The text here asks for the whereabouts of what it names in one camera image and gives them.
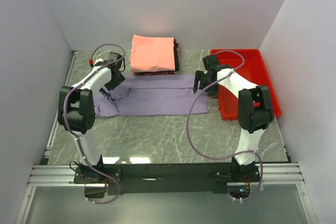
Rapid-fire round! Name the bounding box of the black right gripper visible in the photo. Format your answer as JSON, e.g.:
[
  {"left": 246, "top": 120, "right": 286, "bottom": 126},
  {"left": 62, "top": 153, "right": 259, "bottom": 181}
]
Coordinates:
[{"left": 193, "top": 70, "right": 219, "bottom": 97}]

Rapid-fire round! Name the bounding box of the dusty pink folded t-shirt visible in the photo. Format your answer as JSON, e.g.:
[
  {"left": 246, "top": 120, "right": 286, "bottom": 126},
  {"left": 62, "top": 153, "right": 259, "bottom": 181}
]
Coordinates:
[{"left": 177, "top": 47, "right": 181, "bottom": 61}]

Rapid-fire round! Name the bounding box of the aluminium frame rail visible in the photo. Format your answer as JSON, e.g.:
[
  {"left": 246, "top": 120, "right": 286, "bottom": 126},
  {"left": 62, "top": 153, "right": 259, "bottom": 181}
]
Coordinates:
[{"left": 14, "top": 50, "right": 307, "bottom": 224}]

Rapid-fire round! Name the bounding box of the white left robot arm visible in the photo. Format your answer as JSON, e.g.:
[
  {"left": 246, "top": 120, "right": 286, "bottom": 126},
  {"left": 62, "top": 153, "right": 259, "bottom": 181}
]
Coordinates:
[{"left": 57, "top": 52, "right": 125, "bottom": 183}]

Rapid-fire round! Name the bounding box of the lavender t-shirt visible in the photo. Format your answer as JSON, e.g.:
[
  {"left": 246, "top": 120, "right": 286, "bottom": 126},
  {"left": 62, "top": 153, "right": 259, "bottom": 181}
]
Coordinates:
[{"left": 93, "top": 74, "right": 197, "bottom": 118}]

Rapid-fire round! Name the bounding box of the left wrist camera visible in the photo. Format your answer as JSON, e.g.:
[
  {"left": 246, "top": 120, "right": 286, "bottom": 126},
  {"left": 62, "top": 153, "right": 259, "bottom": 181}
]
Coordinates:
[{"left": 89, "top": 58, "right": 104, "bottom": 68}]

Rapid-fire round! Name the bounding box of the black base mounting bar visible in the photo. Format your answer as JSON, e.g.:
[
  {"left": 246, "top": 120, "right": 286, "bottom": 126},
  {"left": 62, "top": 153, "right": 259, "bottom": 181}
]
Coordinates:
[{"left": 73, "top": 162, "right": 260, "bottom": 195}]

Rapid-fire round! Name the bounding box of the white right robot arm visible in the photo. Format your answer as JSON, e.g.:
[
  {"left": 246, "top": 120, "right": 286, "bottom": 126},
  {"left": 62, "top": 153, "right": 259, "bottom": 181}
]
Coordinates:
[{"left": 193, "top": 50, "right": 274, "bottom": 182}]

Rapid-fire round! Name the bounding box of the black folded t-shirt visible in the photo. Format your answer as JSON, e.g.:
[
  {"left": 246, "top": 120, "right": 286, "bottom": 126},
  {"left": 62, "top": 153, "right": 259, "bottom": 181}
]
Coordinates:
[{"left": 132, "top": 38, "right": 181, "bottom": 74}]

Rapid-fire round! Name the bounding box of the red plastic bin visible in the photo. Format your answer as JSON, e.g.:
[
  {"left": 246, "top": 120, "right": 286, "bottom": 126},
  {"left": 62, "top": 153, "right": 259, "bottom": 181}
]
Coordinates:
[{"left": 210, "top": 49, "right": 281, "bottom": 121}]

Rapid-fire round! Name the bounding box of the red patterned folded t-shirt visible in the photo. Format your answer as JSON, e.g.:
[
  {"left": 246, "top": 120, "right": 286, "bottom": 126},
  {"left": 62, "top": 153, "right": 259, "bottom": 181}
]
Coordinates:
[{"left": 133, "top": 71, "right": 175, "bottom": 76}]

